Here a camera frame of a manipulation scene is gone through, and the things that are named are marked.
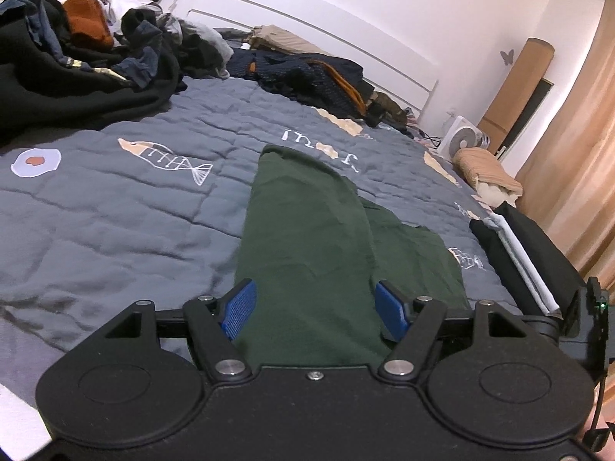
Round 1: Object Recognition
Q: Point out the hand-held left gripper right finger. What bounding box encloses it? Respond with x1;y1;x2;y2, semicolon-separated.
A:
374;279;530;381

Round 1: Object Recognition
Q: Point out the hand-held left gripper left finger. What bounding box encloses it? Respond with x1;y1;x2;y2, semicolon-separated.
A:
102;277;259;386

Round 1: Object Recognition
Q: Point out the grey quilted printed blanket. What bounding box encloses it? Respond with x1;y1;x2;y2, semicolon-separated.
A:
0;76;530;381

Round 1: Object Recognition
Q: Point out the navy dotted jacket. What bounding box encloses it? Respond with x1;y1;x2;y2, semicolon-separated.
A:
225;47;381;121

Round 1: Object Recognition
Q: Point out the beige garment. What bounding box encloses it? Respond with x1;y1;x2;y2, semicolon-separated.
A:
247;23;332;59

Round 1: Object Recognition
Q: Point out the folded black garment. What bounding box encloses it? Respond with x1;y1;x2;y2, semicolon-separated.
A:
494;201;590;318
468;218;544;318

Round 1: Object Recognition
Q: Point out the folded white garment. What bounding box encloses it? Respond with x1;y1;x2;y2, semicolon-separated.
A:
482;213;561;316

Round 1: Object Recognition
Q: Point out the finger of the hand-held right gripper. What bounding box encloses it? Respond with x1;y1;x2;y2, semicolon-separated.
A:
524;313;562;345

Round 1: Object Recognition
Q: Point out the black cable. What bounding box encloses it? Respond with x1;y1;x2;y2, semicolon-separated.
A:
583;373;615;453

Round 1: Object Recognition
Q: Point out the beige curtain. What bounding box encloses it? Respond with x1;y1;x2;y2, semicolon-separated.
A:
514;0;615;294

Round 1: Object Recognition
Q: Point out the white box fan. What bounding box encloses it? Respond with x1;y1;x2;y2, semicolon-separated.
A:
439;114;491;159

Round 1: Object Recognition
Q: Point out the pile of dark clothes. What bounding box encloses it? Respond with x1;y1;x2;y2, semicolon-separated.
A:
0;0;234;145

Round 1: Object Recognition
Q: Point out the dark green t-shirt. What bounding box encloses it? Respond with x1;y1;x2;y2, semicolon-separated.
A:
233;144;472;369

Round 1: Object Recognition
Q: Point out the orange brown strap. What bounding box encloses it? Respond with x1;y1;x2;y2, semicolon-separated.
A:
307;58;369;114

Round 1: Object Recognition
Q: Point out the beige knit covered pillow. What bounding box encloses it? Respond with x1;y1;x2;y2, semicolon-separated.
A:
454;147;524;207

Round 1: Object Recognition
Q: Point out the orange brown garment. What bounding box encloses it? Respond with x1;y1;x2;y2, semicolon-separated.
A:
62;0;115;50

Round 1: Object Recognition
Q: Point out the white bed headboard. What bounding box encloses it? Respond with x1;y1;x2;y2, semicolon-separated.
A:
175;0;441;116

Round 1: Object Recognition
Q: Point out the olive camouflage garment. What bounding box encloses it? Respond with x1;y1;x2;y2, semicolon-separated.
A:
372;91;414;126

